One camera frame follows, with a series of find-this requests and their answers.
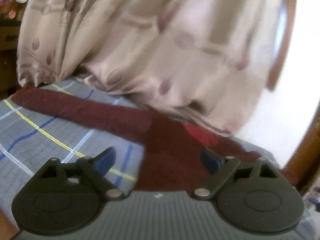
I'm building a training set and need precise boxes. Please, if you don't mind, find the dark red knitted garment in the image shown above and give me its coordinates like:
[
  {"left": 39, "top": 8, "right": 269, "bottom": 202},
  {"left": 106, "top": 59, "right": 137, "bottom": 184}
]
[{"left": 11, "top": 85, "right": 261, "bottom": 191}]

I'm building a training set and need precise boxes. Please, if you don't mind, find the grey plaid bed sheet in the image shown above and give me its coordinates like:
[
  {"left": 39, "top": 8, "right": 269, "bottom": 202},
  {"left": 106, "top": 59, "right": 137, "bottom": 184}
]
[{"left": 1, "top": 81, "right": 319, "bottom": 239}]

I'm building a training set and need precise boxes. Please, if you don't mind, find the beige floral duvet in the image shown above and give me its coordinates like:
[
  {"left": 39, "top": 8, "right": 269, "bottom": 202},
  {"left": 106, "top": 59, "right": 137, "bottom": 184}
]
[{"left": 17, "top": 0, "right": 296, "bottom": 135}]

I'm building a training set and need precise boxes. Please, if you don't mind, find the brown wooden bed frame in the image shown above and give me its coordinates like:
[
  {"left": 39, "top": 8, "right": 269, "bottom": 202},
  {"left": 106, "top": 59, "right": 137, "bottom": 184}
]
[{"left": 268, "top": 0, "right": 319, "bottom": 187}]

